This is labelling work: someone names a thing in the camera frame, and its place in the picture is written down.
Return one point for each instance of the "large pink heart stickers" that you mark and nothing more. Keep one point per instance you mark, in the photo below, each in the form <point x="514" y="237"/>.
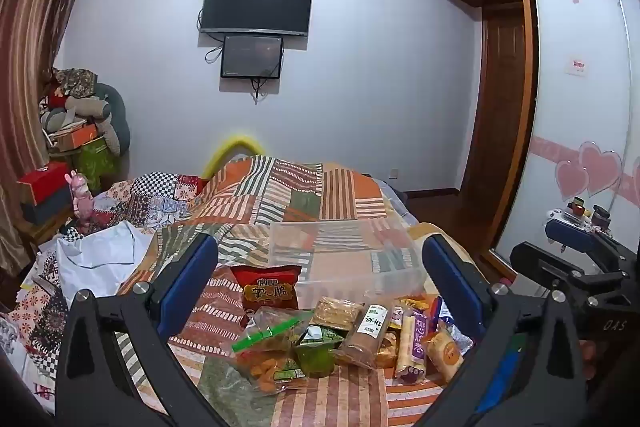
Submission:
<point x="595" y="167"/>

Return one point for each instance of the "black jar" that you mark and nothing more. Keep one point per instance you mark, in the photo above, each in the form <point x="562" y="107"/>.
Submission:
<point x="601" y="216"/>

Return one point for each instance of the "white wall outlet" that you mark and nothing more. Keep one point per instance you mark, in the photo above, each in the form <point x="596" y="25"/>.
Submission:
<point x="394" y="174"/>

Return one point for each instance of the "white shirt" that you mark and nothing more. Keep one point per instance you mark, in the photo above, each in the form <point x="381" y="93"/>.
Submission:
<point x="100" y="257"/>

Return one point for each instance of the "red snack bag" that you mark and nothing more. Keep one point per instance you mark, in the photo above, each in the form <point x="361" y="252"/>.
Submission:
<point x="265" y="289"/>

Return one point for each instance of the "brown biscuit sleeve pack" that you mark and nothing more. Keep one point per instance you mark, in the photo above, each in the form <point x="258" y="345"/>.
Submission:
<point x="365" y="337"/>

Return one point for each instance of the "blue white packet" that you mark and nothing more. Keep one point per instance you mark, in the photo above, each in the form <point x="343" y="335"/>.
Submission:
<point x="460" y="337"/>

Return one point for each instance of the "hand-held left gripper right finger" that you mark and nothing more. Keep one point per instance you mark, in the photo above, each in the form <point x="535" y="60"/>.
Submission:
<point x="452" y="284"/>

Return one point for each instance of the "red box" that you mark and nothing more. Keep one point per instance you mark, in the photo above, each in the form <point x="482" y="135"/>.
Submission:
<point x="45" y="182"/>

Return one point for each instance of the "small black monitor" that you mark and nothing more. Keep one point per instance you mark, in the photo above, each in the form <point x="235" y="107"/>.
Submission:
<point x="251" y="57"/>

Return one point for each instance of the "square cracker pack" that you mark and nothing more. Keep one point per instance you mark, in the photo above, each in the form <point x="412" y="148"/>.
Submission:
<point x="337" y="312"/>

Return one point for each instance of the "purple white roll packet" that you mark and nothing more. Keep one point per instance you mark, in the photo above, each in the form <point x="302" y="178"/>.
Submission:
<point x="411" y="347"/>

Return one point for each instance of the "white small cabinet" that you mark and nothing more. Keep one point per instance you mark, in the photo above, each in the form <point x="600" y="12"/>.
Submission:
<point x="555" y="214"/>

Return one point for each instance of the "person's right hand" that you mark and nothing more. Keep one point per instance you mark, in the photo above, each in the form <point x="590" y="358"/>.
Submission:
<point x="590" y="359"/>

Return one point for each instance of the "yellow chip packet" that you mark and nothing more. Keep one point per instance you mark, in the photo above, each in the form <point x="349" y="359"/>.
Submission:
<point x="387" y="352"/>

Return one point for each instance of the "wall-mounted black television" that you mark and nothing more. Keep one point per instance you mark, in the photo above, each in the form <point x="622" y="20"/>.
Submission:
<point x="256" y="4"/>

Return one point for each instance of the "orange yellow snack packet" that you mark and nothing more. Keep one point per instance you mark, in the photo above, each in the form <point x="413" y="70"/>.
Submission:
<point x="417" y="303"/>

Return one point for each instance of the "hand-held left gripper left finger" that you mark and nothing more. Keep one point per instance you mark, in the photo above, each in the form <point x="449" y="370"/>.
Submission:
<point x="187" y="282"/>

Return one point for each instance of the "yellow hoop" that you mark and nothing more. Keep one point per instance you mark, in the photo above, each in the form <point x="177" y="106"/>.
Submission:
<point x="235" y="141"/>

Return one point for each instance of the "striped patchwork blanket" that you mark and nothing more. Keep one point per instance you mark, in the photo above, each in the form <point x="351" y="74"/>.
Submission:
<point x="300" y="192"/>

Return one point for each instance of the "pink bunny toy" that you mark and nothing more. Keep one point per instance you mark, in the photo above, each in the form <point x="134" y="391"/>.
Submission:
<point x="81" y="199"/>

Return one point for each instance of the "red yellow jar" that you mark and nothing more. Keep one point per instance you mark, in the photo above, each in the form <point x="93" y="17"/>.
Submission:
<point x="579" y="206"/>

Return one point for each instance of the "round orange bread packet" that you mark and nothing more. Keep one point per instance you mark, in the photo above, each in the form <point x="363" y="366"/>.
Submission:
<point x="445" y="352"/>

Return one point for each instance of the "brown wooden door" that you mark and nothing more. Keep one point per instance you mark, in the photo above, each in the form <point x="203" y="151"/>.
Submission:
<point x="500" y="107"/>

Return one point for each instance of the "white red label sticker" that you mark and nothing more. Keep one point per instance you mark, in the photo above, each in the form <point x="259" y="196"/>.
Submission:
<point x="577" y="66"/>

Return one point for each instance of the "checkered patchwork quilt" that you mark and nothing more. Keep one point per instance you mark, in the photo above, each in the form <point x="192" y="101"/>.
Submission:
<point x="150" y="197"/>

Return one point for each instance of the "clear plastic bin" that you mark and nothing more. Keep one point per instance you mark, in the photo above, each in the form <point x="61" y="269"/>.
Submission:
<point x="350" y="257"/>

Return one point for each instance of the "clear bag of orange snacks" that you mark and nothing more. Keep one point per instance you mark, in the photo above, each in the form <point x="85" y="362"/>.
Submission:
<point x="265" y="357"/>

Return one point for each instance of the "orange cardboard box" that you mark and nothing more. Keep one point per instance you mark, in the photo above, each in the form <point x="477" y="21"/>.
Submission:
<point x="77" y="137"/>

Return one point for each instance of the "green snack bag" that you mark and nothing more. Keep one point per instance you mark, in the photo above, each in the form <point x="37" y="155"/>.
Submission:
<point x="317" y="352"/>

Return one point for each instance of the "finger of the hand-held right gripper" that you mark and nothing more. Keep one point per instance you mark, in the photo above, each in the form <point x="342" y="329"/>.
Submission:
<point x="540" y="264"/>
<point x="565" y="231"/>

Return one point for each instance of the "white sliding wardrobe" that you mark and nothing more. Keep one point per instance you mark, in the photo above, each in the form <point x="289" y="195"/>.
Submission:
<point x="575" y="107"/>

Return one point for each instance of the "dark patterned cloth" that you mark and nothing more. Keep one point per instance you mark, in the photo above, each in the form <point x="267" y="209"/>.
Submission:
<point x="75" y="79"/>

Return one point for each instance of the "dark grey box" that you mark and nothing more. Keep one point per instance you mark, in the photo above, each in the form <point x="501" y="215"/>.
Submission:
<point x="47" y="209"/>

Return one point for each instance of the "green patterned bag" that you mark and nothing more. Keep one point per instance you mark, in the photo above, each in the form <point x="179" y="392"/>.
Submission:
<point x="97" y="164"/>

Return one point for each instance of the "striped brown curtain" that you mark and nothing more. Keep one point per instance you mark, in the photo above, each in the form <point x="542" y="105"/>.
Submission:
<point x="35" y="32"/>

